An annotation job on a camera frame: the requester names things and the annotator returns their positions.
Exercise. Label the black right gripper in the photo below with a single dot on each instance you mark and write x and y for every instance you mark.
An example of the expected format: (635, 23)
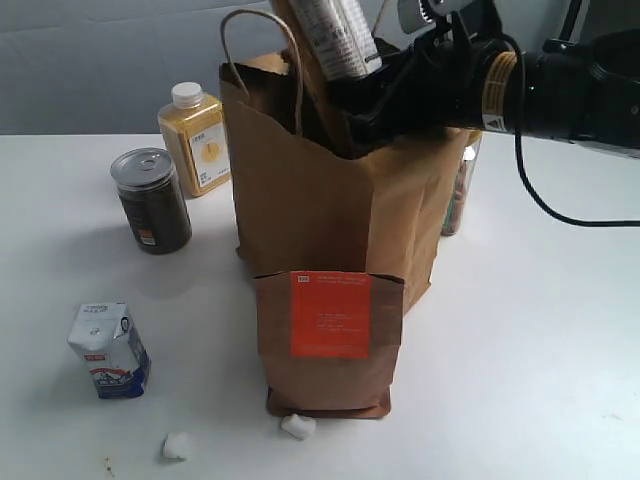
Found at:
(445, 78)

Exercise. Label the silver printed foil package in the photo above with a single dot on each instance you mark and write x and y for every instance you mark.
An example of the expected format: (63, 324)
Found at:
(339, 36)

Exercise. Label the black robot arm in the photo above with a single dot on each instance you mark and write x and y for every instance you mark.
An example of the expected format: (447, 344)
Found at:
(584, 94)

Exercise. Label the brown paper bag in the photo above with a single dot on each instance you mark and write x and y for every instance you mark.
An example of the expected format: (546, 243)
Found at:
(304, 200)

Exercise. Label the yellow grain bottle white cap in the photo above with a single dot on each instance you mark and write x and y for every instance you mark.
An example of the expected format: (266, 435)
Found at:
(194, 133)

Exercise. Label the brown pouch orange label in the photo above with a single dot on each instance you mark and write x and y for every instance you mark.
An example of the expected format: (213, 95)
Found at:
(329, 342)

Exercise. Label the dark can silver lid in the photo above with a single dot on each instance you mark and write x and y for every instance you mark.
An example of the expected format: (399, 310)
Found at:
(149, 189)

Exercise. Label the white foam piece right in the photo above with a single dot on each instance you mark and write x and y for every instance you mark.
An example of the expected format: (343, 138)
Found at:
(299, 427)

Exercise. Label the white foam piece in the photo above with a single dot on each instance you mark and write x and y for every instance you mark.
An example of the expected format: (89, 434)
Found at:
(177, 446)
(299, 427)

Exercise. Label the blue white milk carton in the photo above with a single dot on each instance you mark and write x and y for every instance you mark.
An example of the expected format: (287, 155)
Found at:
(106, 339)

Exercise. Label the white foam piece left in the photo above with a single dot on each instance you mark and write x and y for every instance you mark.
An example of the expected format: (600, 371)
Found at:
(177, 446)

